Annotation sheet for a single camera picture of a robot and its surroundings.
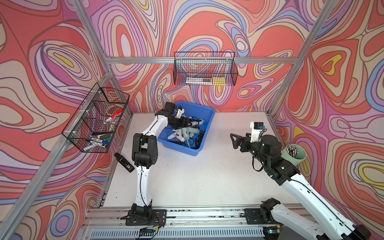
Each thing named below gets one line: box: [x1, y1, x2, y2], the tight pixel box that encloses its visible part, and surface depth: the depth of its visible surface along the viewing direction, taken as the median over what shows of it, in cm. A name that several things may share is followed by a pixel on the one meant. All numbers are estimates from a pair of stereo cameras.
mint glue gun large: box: [181, 127, 200, 148], surface depth 98 cm
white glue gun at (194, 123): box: [188, 118, 206, 127], surface depth 110 cm
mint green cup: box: [281, 144, 307, 167], surface depth 82 cm
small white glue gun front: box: [165, 131, 186, 142], surface depth 101 cm
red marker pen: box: [105, 108, 124, 123], surface depth 78 cm
